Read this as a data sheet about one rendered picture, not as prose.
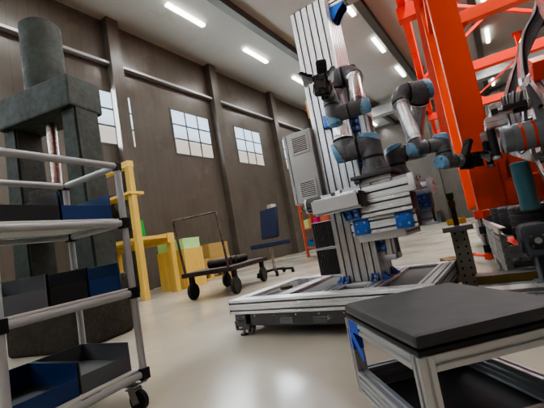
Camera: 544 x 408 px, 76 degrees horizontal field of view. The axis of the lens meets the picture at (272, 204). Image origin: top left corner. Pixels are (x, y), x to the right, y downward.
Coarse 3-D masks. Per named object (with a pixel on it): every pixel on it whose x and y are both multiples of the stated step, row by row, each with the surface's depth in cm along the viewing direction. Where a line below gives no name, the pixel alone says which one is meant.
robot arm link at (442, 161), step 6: (438, 156) 183; (444, 156) 181; (450, 156) 182; (456, 156) 183; (438, 162) 183; (444, 162) 180; (450, 162) 181; (456, 162) 182; (438, 168) 184; (444, 168) 183
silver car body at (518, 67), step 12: (540, 0) 193; (540, 12) 195; (528, 24) 272; (540, 24) 288; (528, 36) 279; (528, 48) 321; (516, 60) 292; (516, 72) 347; (528, 72) 276; (516, 84) 359; (516, 120) 371; (516, 156) 364; (528, 156) 305
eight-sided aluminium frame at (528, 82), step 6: (528, 78) 163; (522, 84) 176; (528, 84) 167; (534, 84) 156; (540, 84) 154; (534, 90) 158; (540, 90) 151; (522, 96) 182; (540, 96) 151; (522, 114) 190; (522, 120) 192; (528, 120) 190; (534, 150) 189; (540, 150) 190; (534, 156) 189; (540, 156) 188; (534, 162) 189; (540, 162) 188; (540, 168) 182; (540, 174) 183
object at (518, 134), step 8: (536, 120) 167; (504, 128) 175; (512, 128) 171; (520, 128) 169; (528, 128) 167; (536, 128) 165; (504, 136) 171; (512, 136) 170; (520, 136) 168; (528, 136) 166; (536, 136) 165; (504, 144) 174; (512, 144) 170; (520, 144) 169; (528, 144) 168; (536, 144) 167
